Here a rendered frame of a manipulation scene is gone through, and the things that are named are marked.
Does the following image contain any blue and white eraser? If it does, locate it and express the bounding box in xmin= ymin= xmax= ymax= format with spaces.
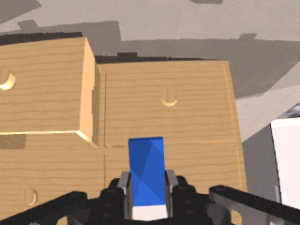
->
xmin=127 ymin=137 xmax=167 ymax=220

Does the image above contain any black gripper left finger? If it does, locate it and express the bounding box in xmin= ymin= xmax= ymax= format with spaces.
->
xmin=0 ymin=172 xmax=133 ymax=225

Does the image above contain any light wooden chest of drawers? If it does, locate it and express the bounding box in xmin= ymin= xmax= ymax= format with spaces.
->
xmin=0 ymin=60 xmax=248 ymax=196

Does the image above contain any light wooden drawer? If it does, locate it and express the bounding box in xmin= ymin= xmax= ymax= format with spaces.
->
xmin=105 ymin=147 xmax=241 ymax=194
xmin=0 ymin=153 xmax=98 ymax=220
xmin=105 ymin=65 xmax=234 ymax=147
xmin=0 ymin=37 xmax=100 ymax=149

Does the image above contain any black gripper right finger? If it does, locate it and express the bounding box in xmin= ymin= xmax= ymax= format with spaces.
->
xmin=164 ymin=170 xmax=300 ymax=225

